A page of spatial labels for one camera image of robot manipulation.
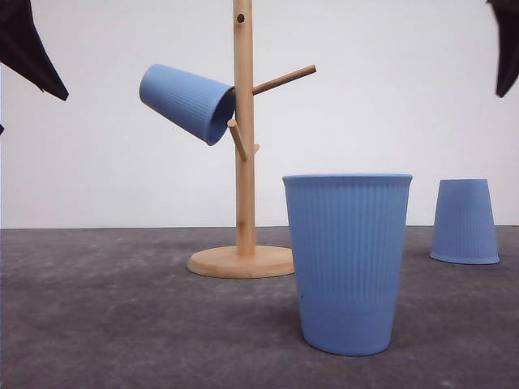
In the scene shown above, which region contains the blue ribbed cup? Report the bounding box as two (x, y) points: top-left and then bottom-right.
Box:
(282, 173), (413, 357)
(430, 178), (500, 265)
(139, 64), (235, 145)

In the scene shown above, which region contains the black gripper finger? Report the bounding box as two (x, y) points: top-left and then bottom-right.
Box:
(0, 0), (69, 101)
(487, 0), (519, 98)

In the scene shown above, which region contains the wooden cup tree stand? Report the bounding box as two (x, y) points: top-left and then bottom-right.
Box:
(187, 0), (316, 278)

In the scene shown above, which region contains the blue ribbed cup front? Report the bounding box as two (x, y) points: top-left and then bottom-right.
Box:
(282, 173), (413, 357)

